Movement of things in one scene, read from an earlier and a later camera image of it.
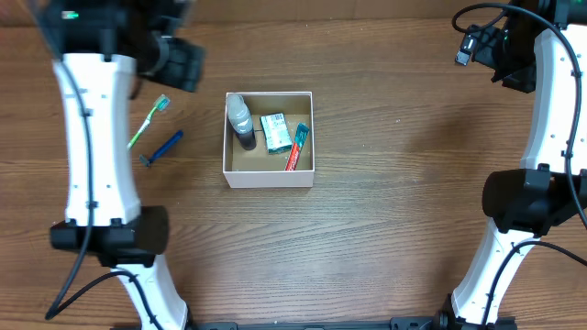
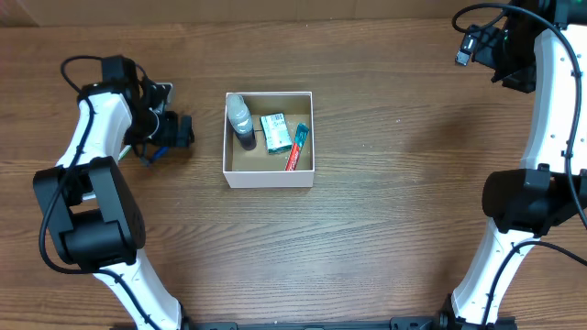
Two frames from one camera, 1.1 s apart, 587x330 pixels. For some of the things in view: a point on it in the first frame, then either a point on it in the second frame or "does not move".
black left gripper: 178,68 -> 167,132
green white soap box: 277,135 does not move
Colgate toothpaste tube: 303,130 does not move
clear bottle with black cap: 241,121 does not move
